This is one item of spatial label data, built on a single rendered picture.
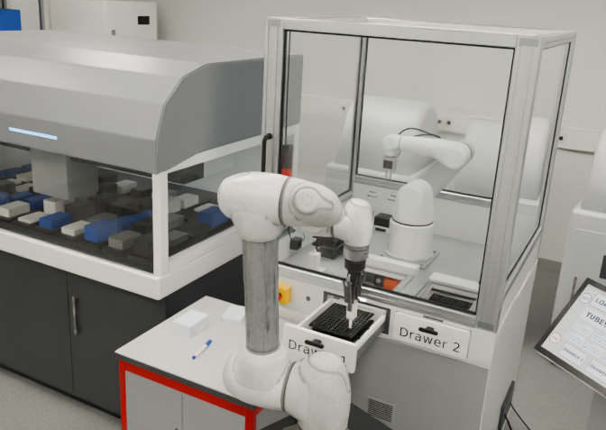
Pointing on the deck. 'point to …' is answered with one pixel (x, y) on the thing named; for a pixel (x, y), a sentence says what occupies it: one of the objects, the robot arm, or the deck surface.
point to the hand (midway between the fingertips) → (352, 309)
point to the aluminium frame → (500, 216)
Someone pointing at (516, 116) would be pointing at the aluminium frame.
